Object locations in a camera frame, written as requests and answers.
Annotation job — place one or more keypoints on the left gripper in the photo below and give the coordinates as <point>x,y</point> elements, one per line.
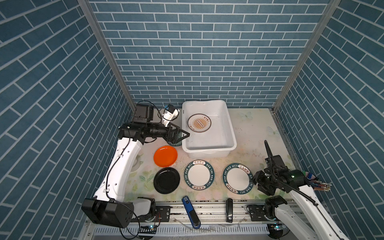
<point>173,138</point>

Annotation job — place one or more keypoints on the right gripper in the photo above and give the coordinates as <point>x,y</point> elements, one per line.
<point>257,175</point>

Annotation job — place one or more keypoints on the green rimmed white plate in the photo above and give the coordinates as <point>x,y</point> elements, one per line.
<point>238,178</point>
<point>199,175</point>

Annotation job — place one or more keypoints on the orange sunburst plate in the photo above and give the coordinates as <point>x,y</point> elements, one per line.
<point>199,123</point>

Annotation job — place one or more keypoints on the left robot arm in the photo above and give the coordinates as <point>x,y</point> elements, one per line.
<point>107,206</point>

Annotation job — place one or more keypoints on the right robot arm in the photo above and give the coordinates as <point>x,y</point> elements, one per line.
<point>322,226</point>

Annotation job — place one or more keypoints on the white plastic bin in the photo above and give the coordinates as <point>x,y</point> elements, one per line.
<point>219,140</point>

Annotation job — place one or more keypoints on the green blue floral plate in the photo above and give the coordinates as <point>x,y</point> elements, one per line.
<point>175,142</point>

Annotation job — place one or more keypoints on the orange plastic plate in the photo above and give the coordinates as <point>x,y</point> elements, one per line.
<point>165,156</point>

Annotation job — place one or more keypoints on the black handheld device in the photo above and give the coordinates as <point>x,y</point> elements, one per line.
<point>229,210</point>

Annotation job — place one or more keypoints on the black plate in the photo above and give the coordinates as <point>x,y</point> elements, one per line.
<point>166,180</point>

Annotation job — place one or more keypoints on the pink pen cup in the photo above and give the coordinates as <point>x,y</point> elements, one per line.
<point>316,184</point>

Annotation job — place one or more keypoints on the blue handheld tool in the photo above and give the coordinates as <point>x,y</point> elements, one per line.
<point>194,219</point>

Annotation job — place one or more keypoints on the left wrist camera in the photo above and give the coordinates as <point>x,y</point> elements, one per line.
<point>170,113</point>

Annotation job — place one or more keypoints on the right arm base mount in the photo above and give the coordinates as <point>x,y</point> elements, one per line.
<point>261,213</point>

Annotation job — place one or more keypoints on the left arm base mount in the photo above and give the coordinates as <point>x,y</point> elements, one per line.
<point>160,213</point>

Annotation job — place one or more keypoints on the aluminium rail frame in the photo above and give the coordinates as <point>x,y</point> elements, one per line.
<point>212,216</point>

